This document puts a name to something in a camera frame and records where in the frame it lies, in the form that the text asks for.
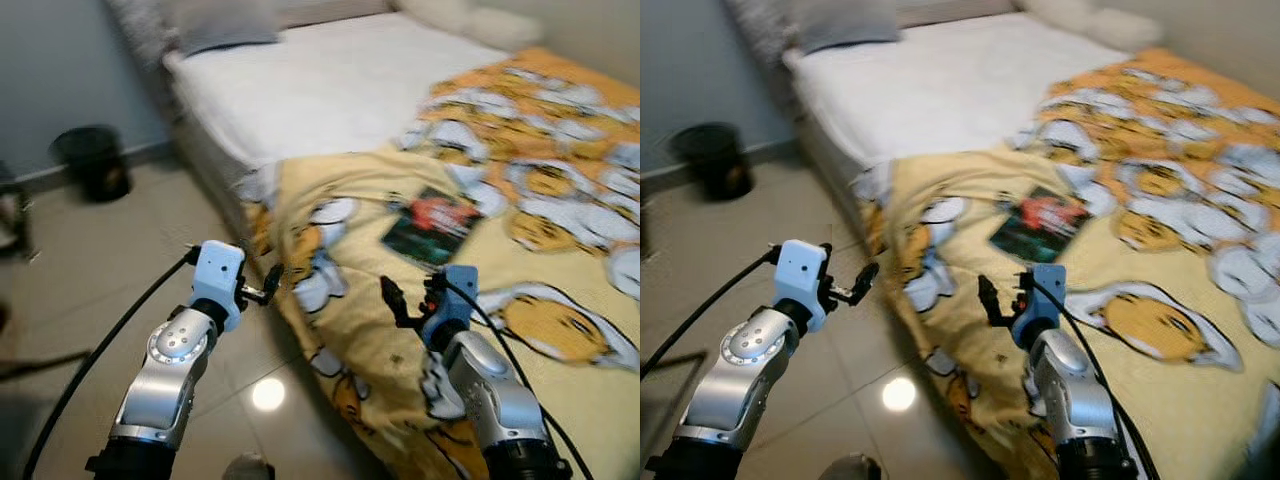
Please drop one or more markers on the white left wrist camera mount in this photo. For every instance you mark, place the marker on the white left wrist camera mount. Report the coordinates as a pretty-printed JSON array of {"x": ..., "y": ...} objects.
[
  {"x": 800, "y": 275},
  {"x": 215, "y": 275}
]

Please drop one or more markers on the yellow cartoon print blanket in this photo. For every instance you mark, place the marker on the yellow cartoon print blanket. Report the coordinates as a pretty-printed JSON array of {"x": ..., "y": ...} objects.
[
  {"x": 540, "y": 200},
  {"x": 1180, "y": 400}
]

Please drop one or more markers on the white quilted mattress pad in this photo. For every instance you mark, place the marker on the white quilted mattress pad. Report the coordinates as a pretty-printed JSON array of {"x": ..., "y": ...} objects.
[
  {"x": 950, "y": 80},
  {"x": 330, "y": 80}
]

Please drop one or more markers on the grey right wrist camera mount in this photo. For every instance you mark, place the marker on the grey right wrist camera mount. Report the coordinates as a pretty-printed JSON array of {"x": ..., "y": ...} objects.
[
  {"x": 1040, "y": 300},
  {"x": 455, "y": 300}
]

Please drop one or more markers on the black trash bin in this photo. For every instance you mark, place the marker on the black trash bin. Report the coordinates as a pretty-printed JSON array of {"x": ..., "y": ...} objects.
[
  {"x": 92, "y": 160},
  {"x": 715, "y": 160}
]

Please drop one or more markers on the dark cover book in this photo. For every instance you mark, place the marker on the dark cover book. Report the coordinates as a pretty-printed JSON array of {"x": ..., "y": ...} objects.
[
  {"x": 1040, "y": 225},
  {"x": 432, "y": 228}
]

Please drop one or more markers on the beige knotted long pillow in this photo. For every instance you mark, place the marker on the beige knotted long pillow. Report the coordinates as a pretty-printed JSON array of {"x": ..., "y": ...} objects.
[
  {"x": 470, "y": 20},
  {"x": 1100, "y": 20}
]

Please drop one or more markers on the white bed mattress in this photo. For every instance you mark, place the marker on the white bed mattress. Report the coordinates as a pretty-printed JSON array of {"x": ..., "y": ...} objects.
[
  {"x": 825, "y": 150},
  {"x": 205, "y": 150}
]

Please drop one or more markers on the grey plush pillow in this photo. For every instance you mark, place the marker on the grey plush pillow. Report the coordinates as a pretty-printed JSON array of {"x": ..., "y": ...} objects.
[
  {"x": 225, "y": 25},
  {"x": 845, "y": 25}
]

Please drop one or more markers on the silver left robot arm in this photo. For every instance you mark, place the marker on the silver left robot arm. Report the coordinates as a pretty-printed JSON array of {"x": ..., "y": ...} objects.
[
  {"x": 170, "y": 380},
  {"x": 745, "y": 380}
]

